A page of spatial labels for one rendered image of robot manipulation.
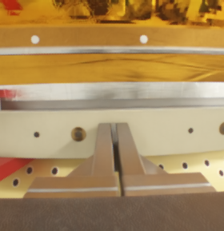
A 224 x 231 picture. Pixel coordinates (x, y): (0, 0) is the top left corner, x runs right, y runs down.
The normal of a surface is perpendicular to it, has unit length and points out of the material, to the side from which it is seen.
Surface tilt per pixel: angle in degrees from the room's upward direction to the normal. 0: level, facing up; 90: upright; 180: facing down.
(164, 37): 90
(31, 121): 90
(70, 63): 90
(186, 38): 90
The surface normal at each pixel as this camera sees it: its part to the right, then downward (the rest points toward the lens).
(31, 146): -0.06, 0.12
